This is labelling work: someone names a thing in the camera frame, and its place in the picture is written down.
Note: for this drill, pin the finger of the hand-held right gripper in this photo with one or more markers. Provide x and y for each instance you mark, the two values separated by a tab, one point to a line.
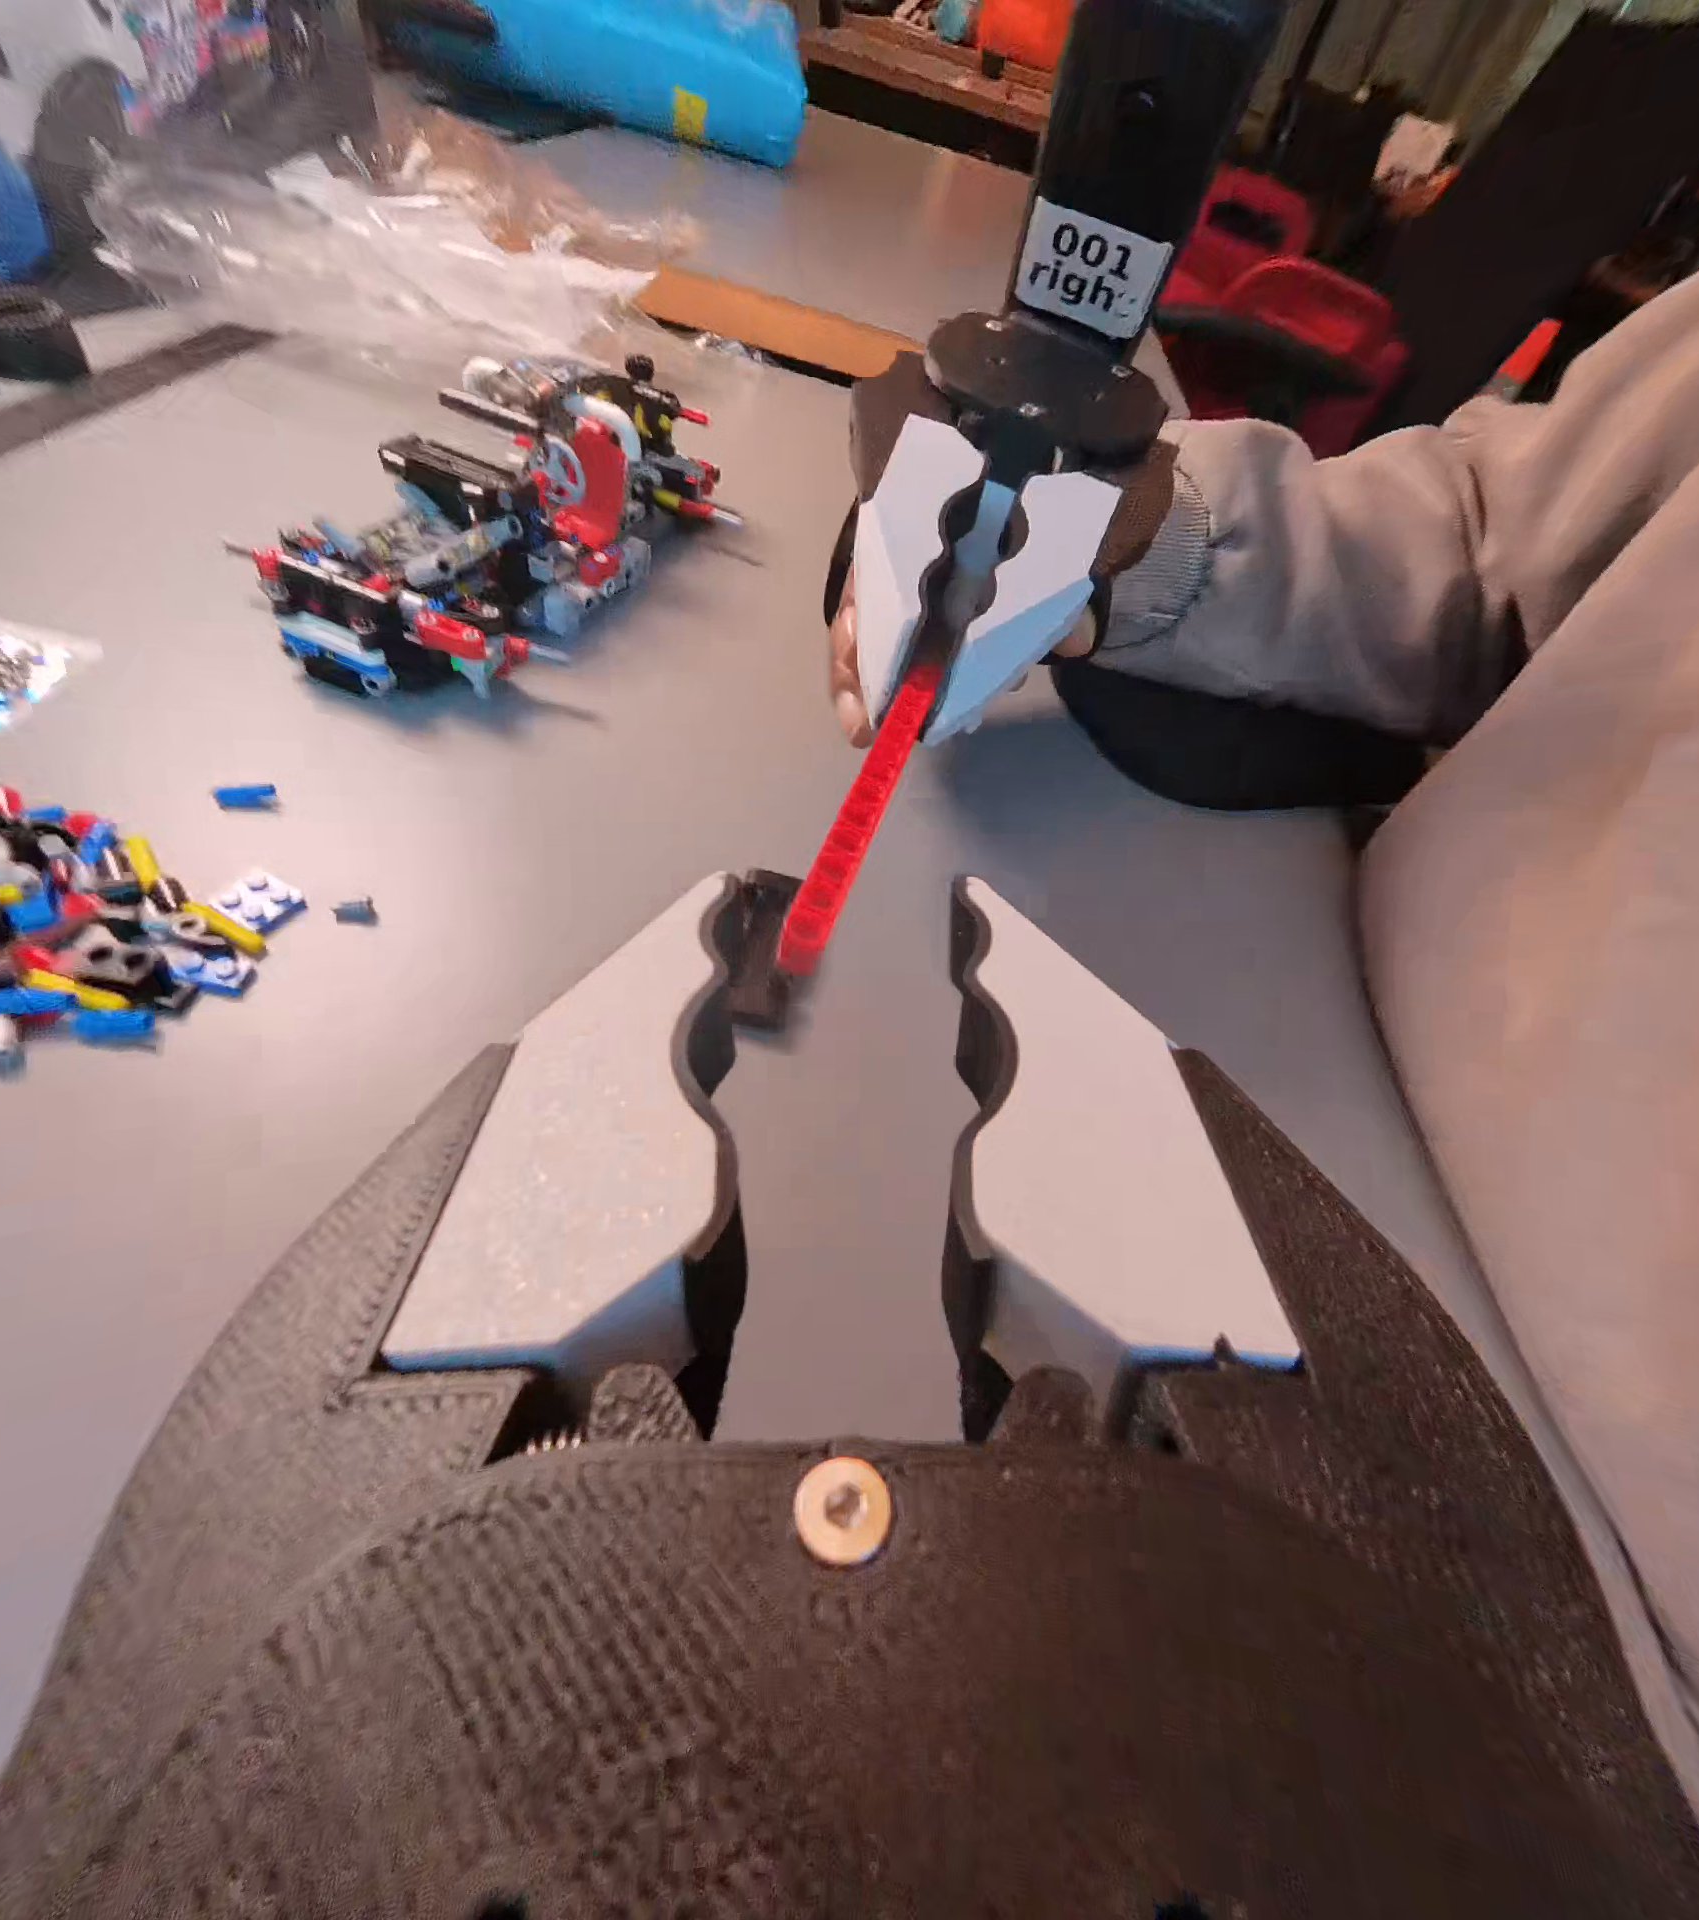
901	570
1051	570

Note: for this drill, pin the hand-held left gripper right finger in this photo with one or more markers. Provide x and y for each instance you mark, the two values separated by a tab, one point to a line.
1103	1200

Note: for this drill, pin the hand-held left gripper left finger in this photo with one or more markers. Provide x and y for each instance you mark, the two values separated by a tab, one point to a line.
563	1185

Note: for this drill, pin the long red toy beam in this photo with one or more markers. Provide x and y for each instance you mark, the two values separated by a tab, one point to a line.
855	810

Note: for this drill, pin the black toy panel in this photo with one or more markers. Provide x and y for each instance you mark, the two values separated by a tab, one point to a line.
761	953

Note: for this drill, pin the partly built toy car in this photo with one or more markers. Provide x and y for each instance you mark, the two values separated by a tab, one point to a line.
488	555

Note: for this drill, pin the pile of mixed toy bricks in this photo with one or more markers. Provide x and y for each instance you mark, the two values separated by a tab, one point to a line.
24	931

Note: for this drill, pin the person's right forearm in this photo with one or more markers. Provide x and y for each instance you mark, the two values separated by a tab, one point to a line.
1389	585

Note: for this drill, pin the black toy set box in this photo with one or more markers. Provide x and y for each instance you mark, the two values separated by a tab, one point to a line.
38	151

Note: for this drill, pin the person's right hand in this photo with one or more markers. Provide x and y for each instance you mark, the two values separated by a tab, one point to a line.
845	660

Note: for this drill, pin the red office chair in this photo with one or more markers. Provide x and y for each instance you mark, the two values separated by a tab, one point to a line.
1283	331

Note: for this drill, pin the loose blue toy pin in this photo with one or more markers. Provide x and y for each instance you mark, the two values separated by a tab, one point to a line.
244	797

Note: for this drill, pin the person's beige clothing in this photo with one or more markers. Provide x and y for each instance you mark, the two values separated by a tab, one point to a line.
1613	1200

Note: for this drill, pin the blue bag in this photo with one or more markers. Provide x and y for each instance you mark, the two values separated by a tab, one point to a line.
609	60

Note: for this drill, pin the crumpled clear plastic bag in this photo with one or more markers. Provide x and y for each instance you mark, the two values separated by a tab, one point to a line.
384	255

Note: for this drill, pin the black toy tyre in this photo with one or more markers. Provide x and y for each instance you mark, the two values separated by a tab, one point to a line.
16	333

